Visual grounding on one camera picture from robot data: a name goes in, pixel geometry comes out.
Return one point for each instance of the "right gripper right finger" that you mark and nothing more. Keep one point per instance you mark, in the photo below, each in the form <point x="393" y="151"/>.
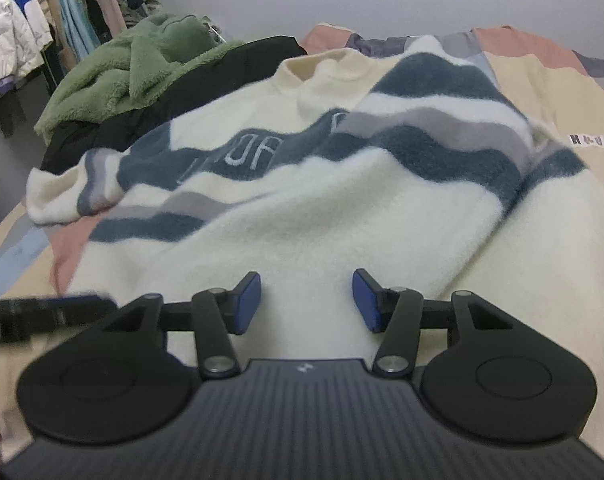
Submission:
<point x="396" y="314"/>

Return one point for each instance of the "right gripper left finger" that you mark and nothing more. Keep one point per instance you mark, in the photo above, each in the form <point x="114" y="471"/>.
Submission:
<point x="218" y="313"/>

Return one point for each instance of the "cream striped fleece sweater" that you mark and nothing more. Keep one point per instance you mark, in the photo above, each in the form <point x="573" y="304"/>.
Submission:
<point x="332" y="209"/>

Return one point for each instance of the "black coat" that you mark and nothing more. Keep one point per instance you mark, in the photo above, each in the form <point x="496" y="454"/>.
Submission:
<point x="236" y="68"/>

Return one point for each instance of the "green fleece jacket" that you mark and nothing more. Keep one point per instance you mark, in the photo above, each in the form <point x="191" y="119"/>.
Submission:
<point x="131" y="71"/>

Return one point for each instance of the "patchwork bed quilt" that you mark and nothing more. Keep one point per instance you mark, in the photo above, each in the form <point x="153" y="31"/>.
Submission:
<point x="557" y="90"/>

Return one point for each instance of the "white puffer jacket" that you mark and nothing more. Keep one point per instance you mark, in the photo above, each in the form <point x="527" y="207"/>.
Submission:
<point x="19" y="54"/>

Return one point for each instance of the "light blue hanging garment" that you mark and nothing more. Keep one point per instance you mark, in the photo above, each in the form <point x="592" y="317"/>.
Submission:
<point x="77" y="28"/>

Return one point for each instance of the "blue white hanging jacket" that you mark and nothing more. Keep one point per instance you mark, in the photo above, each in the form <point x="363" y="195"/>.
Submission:
<point x="37" y="21"/>

